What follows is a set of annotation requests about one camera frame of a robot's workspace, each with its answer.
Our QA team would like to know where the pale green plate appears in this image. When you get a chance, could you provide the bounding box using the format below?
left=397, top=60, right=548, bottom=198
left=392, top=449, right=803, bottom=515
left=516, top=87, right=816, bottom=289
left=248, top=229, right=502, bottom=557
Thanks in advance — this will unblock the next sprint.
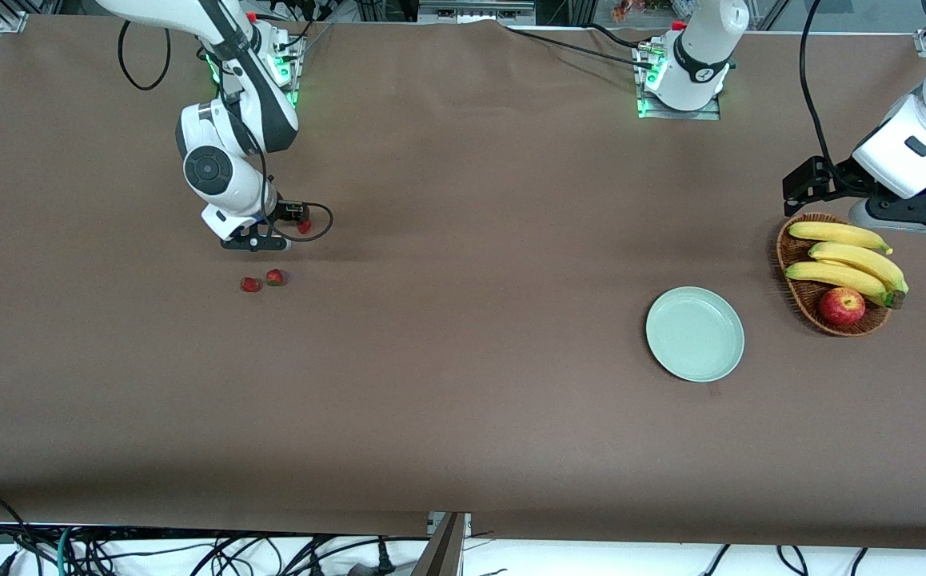
left=645, top=286, right=745, bottom=383

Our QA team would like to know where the yellow banana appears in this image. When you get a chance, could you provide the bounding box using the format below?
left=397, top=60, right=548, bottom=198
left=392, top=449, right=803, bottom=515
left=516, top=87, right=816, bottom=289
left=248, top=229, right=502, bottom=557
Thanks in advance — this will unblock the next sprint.
left=808, top=242, right=909, bottom=295
left=788, top=221, right=894, bottom=255
left=785, top=261, right=905, bottom=310

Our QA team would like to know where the brown wicker basket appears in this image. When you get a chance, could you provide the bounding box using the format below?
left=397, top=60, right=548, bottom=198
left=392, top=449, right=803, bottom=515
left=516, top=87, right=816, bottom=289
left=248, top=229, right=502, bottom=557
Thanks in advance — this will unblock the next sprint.
left=776, top=212, right=892, bottom=338

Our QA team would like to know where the red apple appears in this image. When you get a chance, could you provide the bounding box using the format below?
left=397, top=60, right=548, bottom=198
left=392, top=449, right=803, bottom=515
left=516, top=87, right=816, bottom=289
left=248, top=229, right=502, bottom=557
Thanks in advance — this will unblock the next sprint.
left=820, top=287, right=866, bottom=326

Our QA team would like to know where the brown table cover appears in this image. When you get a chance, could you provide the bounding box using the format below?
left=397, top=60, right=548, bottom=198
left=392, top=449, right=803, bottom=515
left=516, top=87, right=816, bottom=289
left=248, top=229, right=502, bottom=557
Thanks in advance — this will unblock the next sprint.
left=0, top=14, right=926, bottom=551

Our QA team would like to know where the colourful background object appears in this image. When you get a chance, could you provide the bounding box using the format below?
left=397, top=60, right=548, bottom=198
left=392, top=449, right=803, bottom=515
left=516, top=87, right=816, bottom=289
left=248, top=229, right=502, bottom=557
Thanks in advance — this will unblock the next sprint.
left=611, top=0, right=700, bottom=22

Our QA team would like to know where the silver background equipment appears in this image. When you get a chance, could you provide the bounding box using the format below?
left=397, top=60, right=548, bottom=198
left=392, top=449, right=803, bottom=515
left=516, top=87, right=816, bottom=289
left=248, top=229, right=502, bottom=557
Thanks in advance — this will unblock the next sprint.
left=417, top=0, right=537, bottom=25

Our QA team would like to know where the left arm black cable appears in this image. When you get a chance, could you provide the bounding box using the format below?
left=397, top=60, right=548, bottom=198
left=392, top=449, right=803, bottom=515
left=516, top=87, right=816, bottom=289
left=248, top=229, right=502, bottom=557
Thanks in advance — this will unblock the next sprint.
left=799, top=0, right=836, bottom=169

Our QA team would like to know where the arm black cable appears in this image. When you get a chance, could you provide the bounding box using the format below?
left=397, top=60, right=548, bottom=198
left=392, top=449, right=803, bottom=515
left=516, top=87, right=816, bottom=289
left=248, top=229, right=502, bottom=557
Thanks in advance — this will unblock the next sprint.
left=118, top=20, right=334, bottom=242
left=799, top=0, right=836, bottom=169

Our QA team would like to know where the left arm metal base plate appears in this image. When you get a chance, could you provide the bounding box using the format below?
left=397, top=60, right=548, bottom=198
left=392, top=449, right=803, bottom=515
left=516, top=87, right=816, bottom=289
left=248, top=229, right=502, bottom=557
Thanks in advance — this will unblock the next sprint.
left=633, top=44, right=722, bottom=121

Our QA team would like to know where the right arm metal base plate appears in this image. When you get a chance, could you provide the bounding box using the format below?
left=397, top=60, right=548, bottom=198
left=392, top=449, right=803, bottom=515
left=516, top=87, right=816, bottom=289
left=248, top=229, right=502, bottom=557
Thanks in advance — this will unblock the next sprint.
left=207, top=32, right=304, bottom=109

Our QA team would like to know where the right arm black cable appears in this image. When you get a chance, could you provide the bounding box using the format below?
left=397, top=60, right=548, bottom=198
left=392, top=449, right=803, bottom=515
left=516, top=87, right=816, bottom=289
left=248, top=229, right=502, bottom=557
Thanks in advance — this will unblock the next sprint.
left=118, top=20, right=334, bottom=242

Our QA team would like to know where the short black table cable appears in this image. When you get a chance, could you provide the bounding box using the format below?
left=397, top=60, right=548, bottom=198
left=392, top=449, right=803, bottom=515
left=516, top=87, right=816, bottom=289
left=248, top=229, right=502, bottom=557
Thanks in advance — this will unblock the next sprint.
left=587, top=22, right=648, bottom=50

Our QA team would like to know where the long black table cable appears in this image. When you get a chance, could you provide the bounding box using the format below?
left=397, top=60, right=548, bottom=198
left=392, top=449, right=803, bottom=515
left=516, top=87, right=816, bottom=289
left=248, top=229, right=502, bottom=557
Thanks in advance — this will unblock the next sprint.
left=503, top=26, right=656, bottom=71

